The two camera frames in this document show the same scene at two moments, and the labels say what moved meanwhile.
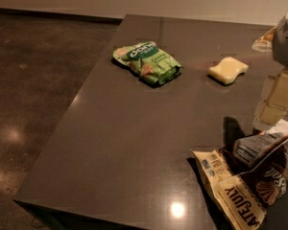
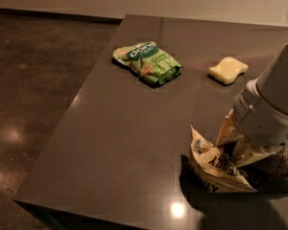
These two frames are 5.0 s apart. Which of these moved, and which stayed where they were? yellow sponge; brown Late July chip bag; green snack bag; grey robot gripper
Moved: grey robot gripper; brown Late July chip bag
Stayed: yellow sponge; green snack bag
